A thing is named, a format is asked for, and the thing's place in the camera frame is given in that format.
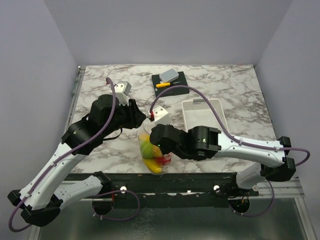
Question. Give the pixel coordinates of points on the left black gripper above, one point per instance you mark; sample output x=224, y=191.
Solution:
x=136, y=117

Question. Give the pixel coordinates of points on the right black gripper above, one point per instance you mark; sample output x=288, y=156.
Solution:
x=163, y=125

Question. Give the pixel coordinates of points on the orange toy pepper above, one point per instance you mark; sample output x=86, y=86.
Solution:
x=156, y=152

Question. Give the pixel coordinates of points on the green toy pear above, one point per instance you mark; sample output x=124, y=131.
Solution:
x=146, y=150

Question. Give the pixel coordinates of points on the clear zip top bag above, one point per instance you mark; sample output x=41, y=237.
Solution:
x=146, y=128

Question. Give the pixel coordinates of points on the yellow toy mango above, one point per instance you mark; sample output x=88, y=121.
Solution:
x=153, y=166

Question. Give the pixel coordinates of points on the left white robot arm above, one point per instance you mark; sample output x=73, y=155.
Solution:
x=44, y=197

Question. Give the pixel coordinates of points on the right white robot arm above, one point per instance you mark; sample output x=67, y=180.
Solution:
x=201, y=143

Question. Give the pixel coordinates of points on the white perforated plastic basket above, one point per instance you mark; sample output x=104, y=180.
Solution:
x=196, y=112

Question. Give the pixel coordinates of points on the grey white rectangular box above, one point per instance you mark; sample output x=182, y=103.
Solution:
x=169, y=75

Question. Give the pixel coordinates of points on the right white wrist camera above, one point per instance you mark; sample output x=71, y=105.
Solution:
x=159, y=115

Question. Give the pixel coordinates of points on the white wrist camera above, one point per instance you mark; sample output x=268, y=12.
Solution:
x=159, y=115
x=122, y=90

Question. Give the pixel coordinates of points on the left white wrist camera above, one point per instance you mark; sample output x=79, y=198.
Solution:
x=122, y=90

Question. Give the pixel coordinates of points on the yellow handled knife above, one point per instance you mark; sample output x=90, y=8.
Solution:
x=166, y=84

